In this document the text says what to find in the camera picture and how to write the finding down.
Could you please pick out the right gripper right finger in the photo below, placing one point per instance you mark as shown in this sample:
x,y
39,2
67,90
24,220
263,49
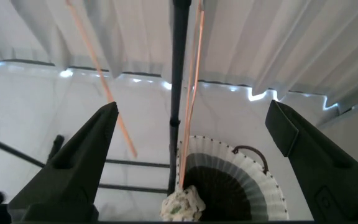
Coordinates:
x,y
337,174

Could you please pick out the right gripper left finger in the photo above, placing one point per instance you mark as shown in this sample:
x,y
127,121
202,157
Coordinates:
x,y
70,174

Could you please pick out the cream printed garment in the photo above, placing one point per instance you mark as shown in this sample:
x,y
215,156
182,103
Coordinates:
x,y
182,205

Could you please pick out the pink clothes hanger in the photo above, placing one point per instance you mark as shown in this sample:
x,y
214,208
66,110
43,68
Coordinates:
x,y
197,62
88,46

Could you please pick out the white laundry basket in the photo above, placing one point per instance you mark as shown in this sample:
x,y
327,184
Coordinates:
x,y
259,174

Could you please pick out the black clothes rack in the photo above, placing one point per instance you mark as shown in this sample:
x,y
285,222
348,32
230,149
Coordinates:
x,y
179,62

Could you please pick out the white curtain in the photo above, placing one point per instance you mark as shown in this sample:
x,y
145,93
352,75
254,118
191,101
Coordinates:
x,y
259,37

